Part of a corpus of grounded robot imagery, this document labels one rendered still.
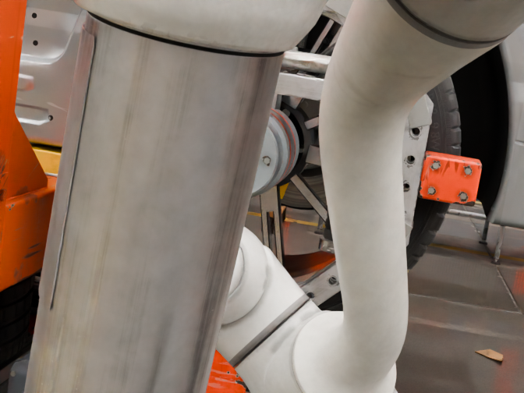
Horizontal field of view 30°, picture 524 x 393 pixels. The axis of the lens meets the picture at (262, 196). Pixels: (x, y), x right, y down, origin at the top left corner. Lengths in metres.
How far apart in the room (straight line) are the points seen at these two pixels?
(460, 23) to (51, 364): 0.29
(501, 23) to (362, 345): 0.35
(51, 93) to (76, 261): 1.57
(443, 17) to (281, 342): 0.45
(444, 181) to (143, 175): 1.12
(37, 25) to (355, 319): 1.41
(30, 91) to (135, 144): 1.62
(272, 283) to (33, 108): 1.22
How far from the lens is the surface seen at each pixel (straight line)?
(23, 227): 1.81
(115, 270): 0.48
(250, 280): 0.89
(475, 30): 0.56
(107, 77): 0.47
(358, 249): 0.75
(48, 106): 2.06
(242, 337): 0.93
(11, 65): 1.65
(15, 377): 1.78
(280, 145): 1.45
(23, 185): 1.83
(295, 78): 1.37
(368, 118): 0.66
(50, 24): 2.08
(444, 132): 1.63
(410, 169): 1.55
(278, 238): 1.70
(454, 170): 1.55
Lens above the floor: 1.02
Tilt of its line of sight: 9 degrees down
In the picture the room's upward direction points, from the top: 9 degrees clockwise
